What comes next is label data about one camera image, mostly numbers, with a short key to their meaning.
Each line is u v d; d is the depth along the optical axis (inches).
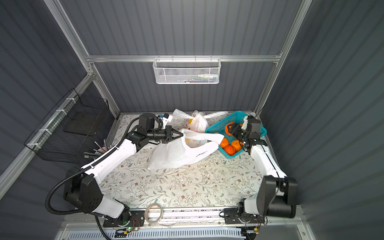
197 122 37.5
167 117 29.2
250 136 25.8
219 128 40.6
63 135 28.0
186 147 28.9
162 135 27.3
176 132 29.2
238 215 28.9
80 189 16.6
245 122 31.0
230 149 35.9
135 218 28.6
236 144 37.7
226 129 33.6
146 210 29.6
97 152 34.1
